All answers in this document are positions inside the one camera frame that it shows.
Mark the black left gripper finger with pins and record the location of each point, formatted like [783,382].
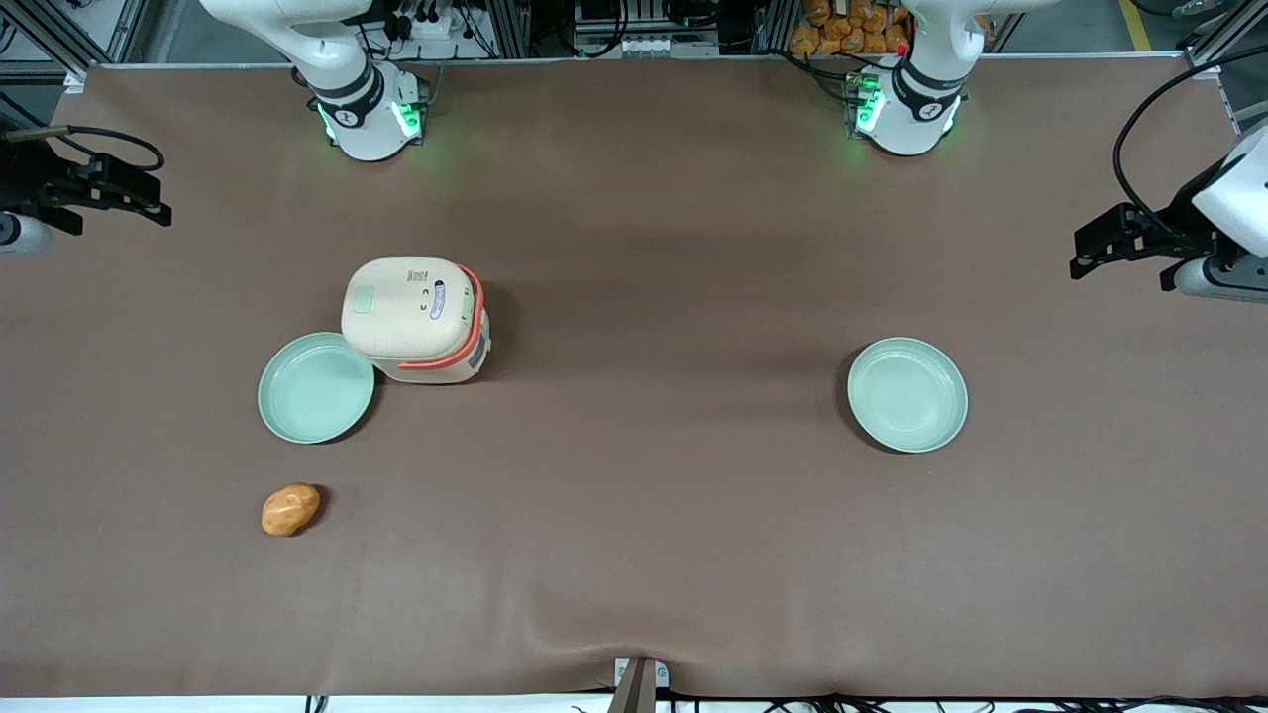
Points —
[1111,238]
[1181,273]

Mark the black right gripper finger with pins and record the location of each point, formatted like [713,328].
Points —
[127,176]
[117,210]

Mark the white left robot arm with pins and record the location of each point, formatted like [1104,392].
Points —
[916,111]

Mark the mint green plate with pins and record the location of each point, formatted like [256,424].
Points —
[315,388]
[906,394]

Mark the white power strip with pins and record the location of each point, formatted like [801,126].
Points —
[428,22]

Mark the pile of orange bread rolls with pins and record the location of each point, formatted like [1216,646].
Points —
[842,28]

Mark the golden brown bread roll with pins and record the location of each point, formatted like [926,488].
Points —
[290,509]

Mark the brown table cover cloth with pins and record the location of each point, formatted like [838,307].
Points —
[654,515]

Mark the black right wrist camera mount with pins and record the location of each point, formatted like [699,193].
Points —
[35,176]

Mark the grey camera stand post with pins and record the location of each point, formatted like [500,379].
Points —
[639,685]

